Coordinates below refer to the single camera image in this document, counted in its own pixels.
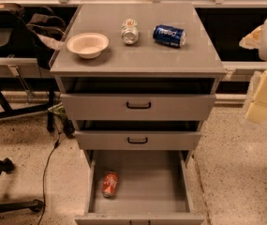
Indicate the grey drawer cabinet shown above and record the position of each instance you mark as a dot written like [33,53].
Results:
[143,68]

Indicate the black table frame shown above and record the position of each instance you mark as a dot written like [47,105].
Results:
[8,111]

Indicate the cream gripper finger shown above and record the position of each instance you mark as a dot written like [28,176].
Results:
[252,40]
[256,112]

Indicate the red coke can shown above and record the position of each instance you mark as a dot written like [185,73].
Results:
[109,184]

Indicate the white bowl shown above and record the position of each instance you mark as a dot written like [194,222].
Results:
[88,45]

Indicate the blue pepsi can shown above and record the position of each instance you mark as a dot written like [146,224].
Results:
[169,35]

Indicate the grey bottom drawer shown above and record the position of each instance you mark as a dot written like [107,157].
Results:
[151,190]

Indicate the grey top drawer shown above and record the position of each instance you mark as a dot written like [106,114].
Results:
[138,107]

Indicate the dark jacket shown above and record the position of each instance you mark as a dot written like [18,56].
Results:
[47,30]

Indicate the grey drawer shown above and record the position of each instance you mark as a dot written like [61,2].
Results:
[138,107]
[151,190]
[137,140]

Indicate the silver white soda can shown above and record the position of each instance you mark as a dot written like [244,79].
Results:
[129,31]

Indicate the green object on floor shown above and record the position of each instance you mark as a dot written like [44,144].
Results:
[60,112]

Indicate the black backpack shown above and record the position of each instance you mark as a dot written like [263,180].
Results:
[10,15]

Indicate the grey middle drawer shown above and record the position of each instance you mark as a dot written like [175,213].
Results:
[137,140]

